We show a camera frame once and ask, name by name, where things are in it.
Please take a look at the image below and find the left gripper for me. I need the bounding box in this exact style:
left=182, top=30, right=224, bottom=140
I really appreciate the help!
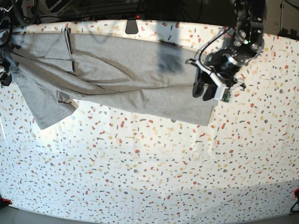
left=185, top=58, right=246, bottom=101

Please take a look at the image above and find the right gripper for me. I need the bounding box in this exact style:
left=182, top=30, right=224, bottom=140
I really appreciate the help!
left=0, top=61, right=12, bottom=86

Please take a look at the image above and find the grey T-shirt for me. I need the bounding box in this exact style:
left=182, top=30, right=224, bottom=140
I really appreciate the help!
left=11, top=29, right=218, bottom=129

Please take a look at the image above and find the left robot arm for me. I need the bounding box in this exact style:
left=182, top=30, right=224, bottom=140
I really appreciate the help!
left=186, top=0, right=266, bottom=103

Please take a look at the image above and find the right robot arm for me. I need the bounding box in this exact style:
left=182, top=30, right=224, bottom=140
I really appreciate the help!
left=0, top=0, right=24, bottom=86

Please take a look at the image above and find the red table clamp left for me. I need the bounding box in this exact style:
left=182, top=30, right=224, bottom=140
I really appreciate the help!
left=0, top=198, right=12, bottom=209

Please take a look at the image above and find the red table clamp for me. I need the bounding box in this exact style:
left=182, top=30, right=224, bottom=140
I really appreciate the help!
left=293, top=189, right=299, bottom=201
left=0, top=198, right=12, bottom=209

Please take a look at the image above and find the red table clamp right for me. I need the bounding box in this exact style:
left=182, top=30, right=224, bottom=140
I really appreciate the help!
left=293, top=189, right=299, bottom=201

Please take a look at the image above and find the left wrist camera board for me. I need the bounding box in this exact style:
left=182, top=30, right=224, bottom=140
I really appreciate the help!
left=214, top=87, right=234, bottom=103

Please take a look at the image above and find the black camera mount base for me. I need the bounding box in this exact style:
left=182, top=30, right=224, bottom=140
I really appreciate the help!
left=125, top=20, right=138, bottom=35

